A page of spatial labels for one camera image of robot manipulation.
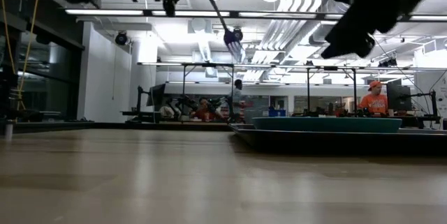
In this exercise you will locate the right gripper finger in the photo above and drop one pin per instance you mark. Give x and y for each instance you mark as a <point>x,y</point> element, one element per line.
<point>352,51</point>
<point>349,39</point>

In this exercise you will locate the purple plastic fork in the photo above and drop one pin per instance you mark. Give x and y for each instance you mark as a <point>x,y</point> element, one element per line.
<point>228,39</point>

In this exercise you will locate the turquoise plastic plate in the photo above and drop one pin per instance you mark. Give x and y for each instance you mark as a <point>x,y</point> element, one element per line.
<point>324,125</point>

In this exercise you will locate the black background robot arm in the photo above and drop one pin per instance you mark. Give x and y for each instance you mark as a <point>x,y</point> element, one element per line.
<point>181,103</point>

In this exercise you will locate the black plastic tray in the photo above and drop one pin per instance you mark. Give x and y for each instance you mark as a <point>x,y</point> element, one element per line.
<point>331,142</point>

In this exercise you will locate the black round ceiling fixture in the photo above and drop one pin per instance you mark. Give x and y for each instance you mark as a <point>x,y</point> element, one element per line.
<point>239,33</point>
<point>121,38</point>

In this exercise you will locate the person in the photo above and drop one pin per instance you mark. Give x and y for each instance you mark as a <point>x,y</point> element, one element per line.
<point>236,102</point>
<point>374,103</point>
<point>204,110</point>

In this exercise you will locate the black computer monitor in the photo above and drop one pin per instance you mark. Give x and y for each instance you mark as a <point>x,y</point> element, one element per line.
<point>398,98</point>

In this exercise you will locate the blue storage bin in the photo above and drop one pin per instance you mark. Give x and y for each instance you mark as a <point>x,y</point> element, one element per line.
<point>277,113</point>

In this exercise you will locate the black monitor on stand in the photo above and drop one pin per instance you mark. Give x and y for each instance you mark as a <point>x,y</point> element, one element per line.
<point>157,95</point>

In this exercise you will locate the white standoff peg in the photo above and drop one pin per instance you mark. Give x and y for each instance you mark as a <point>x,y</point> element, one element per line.
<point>8,130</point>

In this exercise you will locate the black background table frame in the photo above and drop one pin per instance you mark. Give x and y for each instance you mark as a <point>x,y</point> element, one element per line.
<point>184,91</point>
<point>355,91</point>

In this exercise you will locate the black table frame rail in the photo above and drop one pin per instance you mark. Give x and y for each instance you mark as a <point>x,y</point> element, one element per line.
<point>104,126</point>

